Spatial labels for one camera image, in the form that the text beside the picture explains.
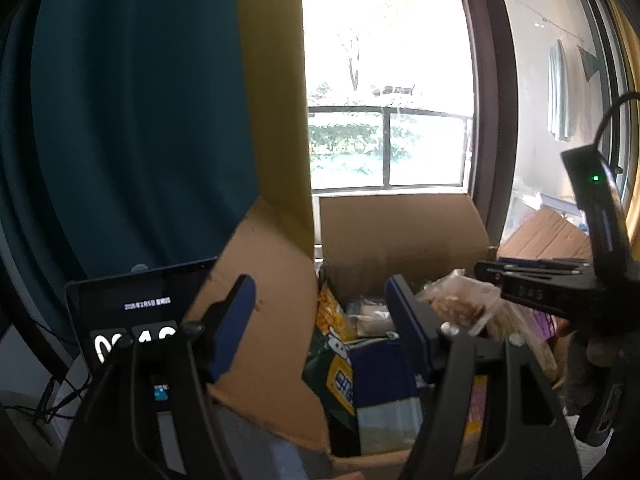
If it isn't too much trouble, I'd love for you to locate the balcony railing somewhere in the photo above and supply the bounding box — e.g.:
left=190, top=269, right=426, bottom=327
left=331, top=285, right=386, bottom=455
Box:
left=306, top=105, right=473, bottom=191

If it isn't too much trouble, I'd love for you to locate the clear packet brown snack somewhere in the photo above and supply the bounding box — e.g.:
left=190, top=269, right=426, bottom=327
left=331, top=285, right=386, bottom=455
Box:
left=415, top=269, right=503, bottom=336

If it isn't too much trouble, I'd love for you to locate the pink yellow snack packet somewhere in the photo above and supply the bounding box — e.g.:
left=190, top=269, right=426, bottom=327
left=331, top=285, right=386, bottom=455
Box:
left=462, top=375, right=488, bottom=453

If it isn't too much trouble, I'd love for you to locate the cardboard box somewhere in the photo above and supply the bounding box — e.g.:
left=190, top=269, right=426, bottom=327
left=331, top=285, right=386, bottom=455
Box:
left=187, top=195, right=596, bottom=478

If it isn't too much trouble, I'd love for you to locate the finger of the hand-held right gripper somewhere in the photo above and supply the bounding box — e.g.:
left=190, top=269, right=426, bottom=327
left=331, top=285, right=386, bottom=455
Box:
left=475, top=257, right=593, bottom=286

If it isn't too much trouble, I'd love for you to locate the tablet with clock display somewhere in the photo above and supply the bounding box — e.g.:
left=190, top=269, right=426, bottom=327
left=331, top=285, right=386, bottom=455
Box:
left=65, top=256, right=219, bottom=476

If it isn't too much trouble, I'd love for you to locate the purple snack packet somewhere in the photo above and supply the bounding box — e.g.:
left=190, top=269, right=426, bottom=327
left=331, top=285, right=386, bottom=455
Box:
left=530, top=310, right=558, bottom=341

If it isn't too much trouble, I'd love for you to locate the beige curtain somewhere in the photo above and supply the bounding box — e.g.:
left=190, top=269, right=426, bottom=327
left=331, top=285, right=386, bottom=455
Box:
left=232, top=0, right=315, bottom=256

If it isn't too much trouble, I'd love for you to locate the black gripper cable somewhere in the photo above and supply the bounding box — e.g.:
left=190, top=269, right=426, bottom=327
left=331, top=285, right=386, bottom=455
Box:
left=592, top=91, right=640, bottom=148

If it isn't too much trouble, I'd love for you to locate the grey hanging garment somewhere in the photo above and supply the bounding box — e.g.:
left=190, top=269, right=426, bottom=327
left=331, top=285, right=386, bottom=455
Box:
left=546, top=40, right=571, bottom=142

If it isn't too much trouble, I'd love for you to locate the yellow curtain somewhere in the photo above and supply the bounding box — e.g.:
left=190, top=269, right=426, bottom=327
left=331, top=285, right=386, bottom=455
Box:
left=597, top=0, right=640, bottom=96

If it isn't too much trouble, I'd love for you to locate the dark blue snack box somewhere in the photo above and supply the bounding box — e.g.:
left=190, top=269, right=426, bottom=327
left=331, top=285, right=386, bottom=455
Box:
left=345, top=337, right=426, bottom=453

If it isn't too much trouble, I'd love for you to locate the dark window frame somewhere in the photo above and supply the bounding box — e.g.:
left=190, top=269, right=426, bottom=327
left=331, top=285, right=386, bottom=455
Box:
left=452, top=0, right=518, bottom=248

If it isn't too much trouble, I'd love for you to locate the black metal frame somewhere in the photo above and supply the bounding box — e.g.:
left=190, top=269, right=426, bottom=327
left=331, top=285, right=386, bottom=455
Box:
left=0, top=240, right=71, bottom=386

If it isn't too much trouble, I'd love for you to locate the dark hanging garment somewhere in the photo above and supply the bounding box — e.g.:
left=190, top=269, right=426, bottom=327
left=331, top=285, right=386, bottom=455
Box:
left=577, top=45, right=608, bottom=81

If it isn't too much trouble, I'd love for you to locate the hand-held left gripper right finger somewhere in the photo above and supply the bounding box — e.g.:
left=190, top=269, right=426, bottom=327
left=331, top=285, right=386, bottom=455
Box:
left=384, top=274, right=583, bottom=480

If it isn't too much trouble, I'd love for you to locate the yellow green snack packet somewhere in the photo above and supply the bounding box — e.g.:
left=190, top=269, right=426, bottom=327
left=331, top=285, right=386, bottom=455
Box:
left=302, top=282, right=358, bottom=416

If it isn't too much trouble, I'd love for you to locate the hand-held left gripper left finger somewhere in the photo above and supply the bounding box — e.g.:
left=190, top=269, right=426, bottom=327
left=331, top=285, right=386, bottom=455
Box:
left=57, top=274, right=257, bottom=480

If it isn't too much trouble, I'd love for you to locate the person's right hand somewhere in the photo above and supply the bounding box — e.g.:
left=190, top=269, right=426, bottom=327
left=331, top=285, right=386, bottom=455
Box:
left=586, top=336, right=625, bottom=367

